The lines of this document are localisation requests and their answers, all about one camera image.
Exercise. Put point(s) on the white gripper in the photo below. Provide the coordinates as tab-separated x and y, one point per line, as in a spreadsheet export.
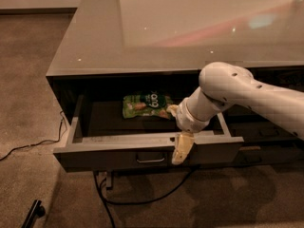
184	118

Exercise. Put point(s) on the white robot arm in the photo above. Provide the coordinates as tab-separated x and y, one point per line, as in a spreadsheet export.
222	85

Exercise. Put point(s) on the grey glass-top drawer cabinet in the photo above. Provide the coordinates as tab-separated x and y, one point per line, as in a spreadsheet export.
116	47

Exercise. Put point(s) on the green snack bag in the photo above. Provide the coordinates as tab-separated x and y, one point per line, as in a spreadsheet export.
146	104

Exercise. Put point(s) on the metal cabinet leg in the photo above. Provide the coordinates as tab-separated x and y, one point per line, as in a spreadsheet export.
109	180

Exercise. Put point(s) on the black bar object on floor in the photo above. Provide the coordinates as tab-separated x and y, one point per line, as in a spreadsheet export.
36	211

